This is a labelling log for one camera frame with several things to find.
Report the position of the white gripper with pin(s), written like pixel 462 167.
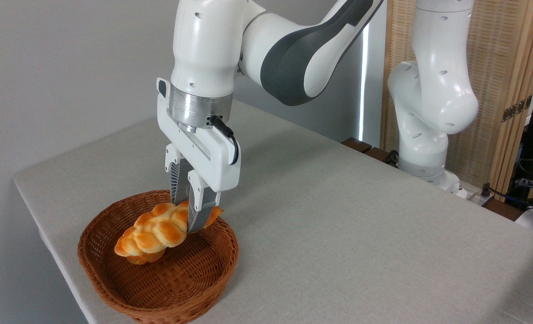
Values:
pixel 217 162

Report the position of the long braided bread loaf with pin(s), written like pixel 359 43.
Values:
pixel 158 231

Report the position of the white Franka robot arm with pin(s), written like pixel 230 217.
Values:
pixel 203 45

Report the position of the brown wicker basket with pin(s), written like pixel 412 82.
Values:
pixel 194 270

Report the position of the round knotted bread roll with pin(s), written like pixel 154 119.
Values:
pixel 142 259

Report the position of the dark brown wooden block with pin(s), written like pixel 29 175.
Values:
pixel 378 154
pixel 357 144

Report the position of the grey tablecloth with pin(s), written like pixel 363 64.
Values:
pixel 360 243

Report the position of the metal screen hinge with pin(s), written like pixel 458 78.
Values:
pixel 516 109

